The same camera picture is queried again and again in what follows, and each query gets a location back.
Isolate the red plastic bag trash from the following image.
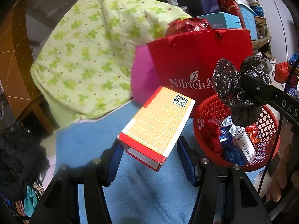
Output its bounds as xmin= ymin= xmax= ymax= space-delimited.
xmin=205 ymin=122 xmax=223 ymax=155

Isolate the blue plastic bag trash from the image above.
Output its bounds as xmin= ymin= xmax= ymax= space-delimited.
xmin=222 ymin=142 xmax=245 ymax=166

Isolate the black plastic bag trash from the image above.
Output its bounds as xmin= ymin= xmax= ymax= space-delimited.
xmin=212 ymin=55 xmax=271 ymax=127

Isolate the red yellow medicine box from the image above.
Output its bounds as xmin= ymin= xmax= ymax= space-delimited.
xmin=118 ymin=86 xmax=196 ymax=172

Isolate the blue white medicine box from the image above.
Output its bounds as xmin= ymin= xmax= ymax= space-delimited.
xmin=219 ymin=116 xmax=259 ymax=165

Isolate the orange-red plastic bag trash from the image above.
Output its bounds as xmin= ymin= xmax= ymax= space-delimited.
xmin=245 ymin=124 xmax=260 ymax=144

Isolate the person's right hand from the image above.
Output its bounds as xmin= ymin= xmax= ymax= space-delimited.
xmin=266 ymin=144 xmax=292 ymax=202

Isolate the red mesh plastic basket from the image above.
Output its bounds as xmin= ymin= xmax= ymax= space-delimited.
xmin=193 ymin=95 xmax=280 ymax=172

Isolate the blue bed blanket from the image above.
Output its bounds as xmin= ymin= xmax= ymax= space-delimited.
xmin=56 ymin=101 xmax=198 ymax=223

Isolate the round wooden shelf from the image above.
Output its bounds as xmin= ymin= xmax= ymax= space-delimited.
xmin=251 ymin=36 xmax=272 ymax=51

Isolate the magenta pillow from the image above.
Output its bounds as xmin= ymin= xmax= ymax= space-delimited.
xmin=130 ymin=45 xmax=161 ymax=105

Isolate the black clothes pile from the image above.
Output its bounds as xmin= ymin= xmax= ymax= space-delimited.
xmin=1 ymin=122 xmax=49 ymax=201

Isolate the teal garment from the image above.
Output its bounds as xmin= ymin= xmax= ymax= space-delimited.
xmin=24 ymin=186 xmax=38 ymax=217

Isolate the blue plastic storage bin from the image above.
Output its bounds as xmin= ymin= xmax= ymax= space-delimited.
xmin=239 ymin=4 xmax=258 ymax=41

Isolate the green clover pattern quilt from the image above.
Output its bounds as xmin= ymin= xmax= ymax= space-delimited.
xmin=30 ymin=0 xmax=188 ymax=128

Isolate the red Nilrich paper bag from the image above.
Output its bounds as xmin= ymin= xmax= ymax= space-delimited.
xmin=147 ymin=29 xmax=252 ymax=110

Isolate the light blue cardboard box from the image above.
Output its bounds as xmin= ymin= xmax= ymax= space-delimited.
xmin=198 ymin=12 xmax=242 ymax=29

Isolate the red gift box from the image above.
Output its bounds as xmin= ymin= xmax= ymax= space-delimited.
xmin=216 ymin=0 xmax=246 ymax=29

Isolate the red plastic bag in paper bag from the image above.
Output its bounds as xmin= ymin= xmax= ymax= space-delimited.
xmin=166 ymin=17 xmax=212 ymax=36

